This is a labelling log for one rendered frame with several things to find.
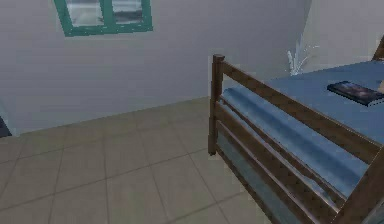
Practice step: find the pale white house plant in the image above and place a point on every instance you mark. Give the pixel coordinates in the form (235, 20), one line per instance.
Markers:
(296, 60)

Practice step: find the brown wooden bed blue cover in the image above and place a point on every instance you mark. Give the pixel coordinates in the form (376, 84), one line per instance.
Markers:
(310, 133)

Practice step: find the green framed window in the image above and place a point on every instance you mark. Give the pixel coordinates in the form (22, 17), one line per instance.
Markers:
(107, 16)

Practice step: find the black book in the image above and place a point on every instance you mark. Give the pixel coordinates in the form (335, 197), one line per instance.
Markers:
(355, 92)

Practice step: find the dark grey object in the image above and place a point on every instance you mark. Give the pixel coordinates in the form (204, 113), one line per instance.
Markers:
(3, 128)

